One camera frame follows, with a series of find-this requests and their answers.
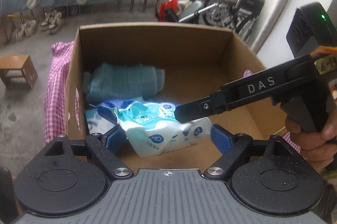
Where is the white wet wipes pack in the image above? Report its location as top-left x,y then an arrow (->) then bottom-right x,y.
113,100 -> 212,157

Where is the brown cardboard box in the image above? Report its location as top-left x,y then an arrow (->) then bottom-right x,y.
64,22 -> 286,172

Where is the pink checkered tablecloth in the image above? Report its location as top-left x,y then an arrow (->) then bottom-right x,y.
44,41 -> 74,145

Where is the person right hand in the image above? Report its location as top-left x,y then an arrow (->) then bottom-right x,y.
285,110 -> 336,169

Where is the white sneakers pair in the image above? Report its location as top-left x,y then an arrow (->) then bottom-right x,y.
14,19 -> 37,41
39,10 -> 64,34

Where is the red bag on floor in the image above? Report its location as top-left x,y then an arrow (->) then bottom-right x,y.
157,0 -> 181,22

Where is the dark blue wipes pack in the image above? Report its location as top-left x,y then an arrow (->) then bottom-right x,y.
84,101 -> 118,134

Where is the small brown wooden stool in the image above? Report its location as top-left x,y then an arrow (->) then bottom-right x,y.
1,54 -> 38,89

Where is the teal towel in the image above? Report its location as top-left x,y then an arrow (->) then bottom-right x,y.
82,62 -> 165,105

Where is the black wheelchair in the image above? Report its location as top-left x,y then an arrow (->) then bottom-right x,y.
177,0 -> 265,42

